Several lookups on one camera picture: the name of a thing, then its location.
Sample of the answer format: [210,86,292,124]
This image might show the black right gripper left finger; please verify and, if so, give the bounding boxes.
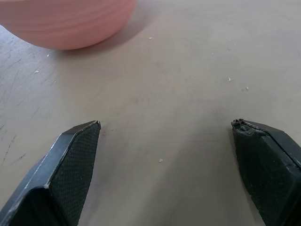
[0,120,102,226]

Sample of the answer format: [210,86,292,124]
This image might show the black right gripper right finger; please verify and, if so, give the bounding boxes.
[230,118,301,226]

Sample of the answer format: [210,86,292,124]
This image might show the pink ribbed bowl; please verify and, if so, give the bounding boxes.
[0,0,137,50]

